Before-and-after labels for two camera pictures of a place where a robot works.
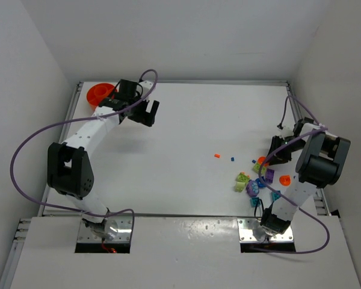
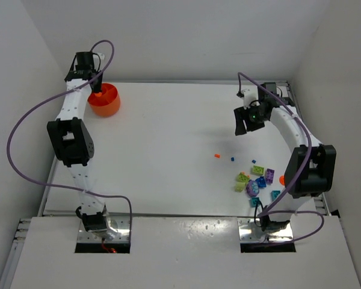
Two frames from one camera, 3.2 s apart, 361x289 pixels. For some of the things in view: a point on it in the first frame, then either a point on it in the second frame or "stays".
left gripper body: [141, 113] -> [96, 83]
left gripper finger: [145, 119] -> [95, 85]
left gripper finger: [149, 120] -> [99, 80]
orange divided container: [98, 92] stays
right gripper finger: [276, 142] -> [251, 125]
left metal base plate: [124, 233] stays
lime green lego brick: [242, 177] stays
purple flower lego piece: [253, 188] stays
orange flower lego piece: [285, 180] stays
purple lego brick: [269, 175] stays
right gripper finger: [281, 157] -> [240, 114]
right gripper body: [280, 149] -> [246, 115]
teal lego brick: [275, 195] stays
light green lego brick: [239, 186] stays
